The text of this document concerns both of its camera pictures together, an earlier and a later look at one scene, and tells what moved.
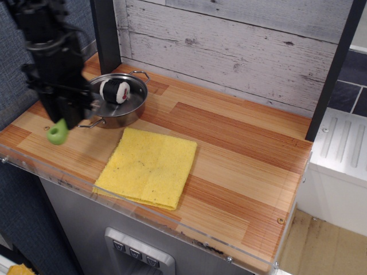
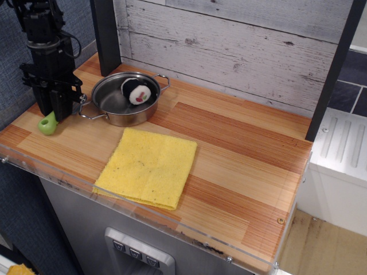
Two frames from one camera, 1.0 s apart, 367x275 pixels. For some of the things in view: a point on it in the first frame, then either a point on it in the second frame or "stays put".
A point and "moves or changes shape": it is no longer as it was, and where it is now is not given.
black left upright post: x=106 y=34 stays put
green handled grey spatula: x=57 y=134 to x=47 y=125
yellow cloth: x=150 y=169 stays put
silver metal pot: x=116 y=116 moves or changes shape
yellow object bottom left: x=19 y=270 stays put
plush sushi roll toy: x=114 y=90 to x=138 y=91
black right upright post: x=351 y=23 stays put
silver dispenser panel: x=126 y=255 stays put
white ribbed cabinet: x=335 y=187 stays put
